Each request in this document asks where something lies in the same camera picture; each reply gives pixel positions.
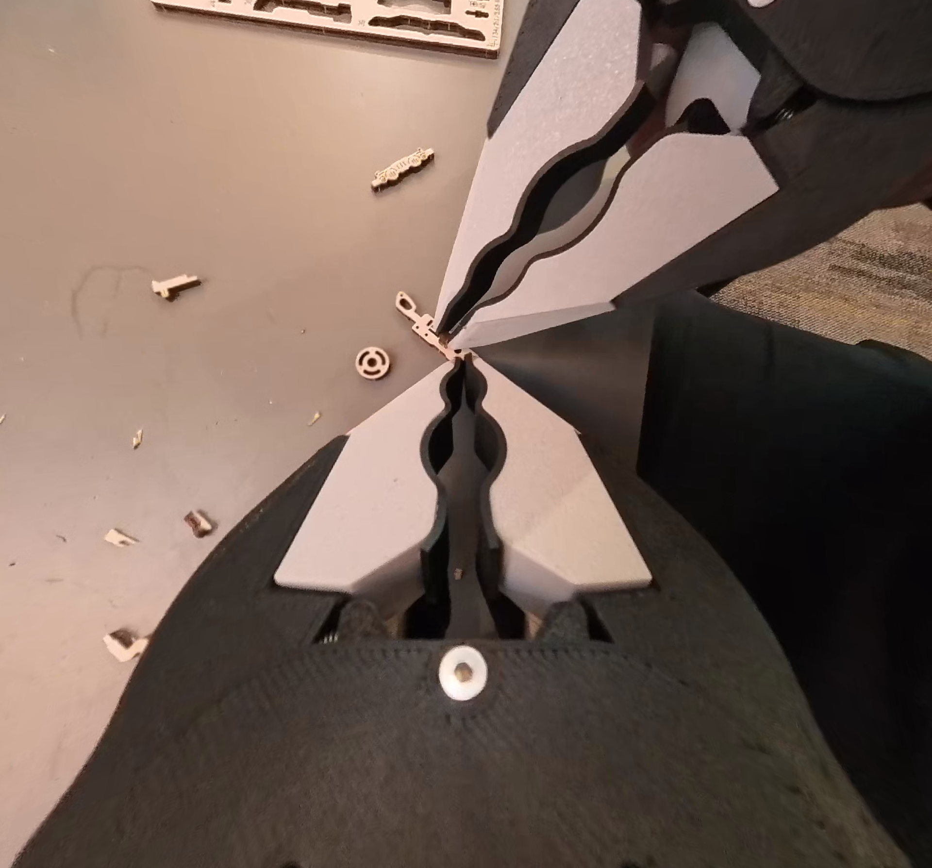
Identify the slender wooden frame part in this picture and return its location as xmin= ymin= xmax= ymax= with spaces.
xmin=395 ymin=290 xmax=474 ymax=361

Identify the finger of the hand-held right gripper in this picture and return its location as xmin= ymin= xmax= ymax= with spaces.
xmin=448 ymin=23 xmax=780 ymax=351
xmin=434 ymin=0 xmax=656 ymax=334

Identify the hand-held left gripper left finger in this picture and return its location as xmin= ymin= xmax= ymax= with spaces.
xmin=274 ymin=360 xmax=463 ymax=639

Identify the wooden track chain part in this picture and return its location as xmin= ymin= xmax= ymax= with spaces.
xmin=370 ymin=146 xmax=435 ymax=193

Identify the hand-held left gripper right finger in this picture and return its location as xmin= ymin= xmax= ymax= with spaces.
xmin=466 ymin=360 xmax=652 ymax=637

